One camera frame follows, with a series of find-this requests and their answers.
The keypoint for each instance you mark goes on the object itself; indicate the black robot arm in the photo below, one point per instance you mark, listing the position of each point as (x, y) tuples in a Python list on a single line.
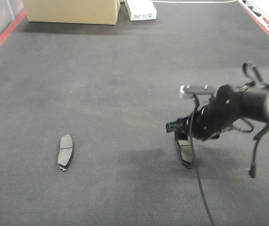
[(254, 104)]

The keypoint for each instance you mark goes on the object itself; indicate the cardboard box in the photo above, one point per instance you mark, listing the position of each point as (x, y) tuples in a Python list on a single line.
[(73, 11)]

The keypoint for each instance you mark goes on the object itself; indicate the grey brake pad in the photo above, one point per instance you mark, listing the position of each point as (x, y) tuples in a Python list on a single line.
[(66, 152), (185, 152)]

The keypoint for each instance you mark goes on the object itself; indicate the white carton box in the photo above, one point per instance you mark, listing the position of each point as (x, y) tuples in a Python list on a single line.
[(140, 10)]

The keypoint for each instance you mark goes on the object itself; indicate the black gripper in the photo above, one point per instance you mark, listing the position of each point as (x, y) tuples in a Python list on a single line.
[(212, 118)]

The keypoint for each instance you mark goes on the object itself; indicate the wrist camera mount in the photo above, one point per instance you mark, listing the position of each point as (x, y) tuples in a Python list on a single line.
[(188, 91)]

